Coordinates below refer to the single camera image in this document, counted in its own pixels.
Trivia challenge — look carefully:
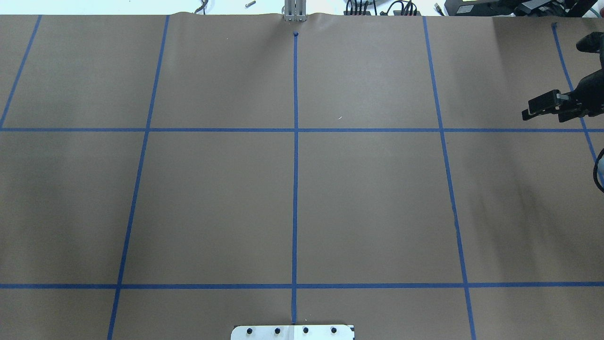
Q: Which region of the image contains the black power strip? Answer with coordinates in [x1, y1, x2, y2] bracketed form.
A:
[343, 0, 421, 17]

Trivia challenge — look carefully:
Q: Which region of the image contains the brown paper table mat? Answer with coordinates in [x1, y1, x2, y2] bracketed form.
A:
[1, 12, 603, 340]

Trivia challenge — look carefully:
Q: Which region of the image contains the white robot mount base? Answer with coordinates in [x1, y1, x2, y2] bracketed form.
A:
[230, 324, 356, 340]

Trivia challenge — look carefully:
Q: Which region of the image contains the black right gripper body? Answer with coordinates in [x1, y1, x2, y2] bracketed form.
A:
[557, 69, 604, 122]

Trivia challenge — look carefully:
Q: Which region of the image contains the aluminium frame post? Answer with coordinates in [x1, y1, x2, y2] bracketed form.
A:
[282, 0, 308, 22]

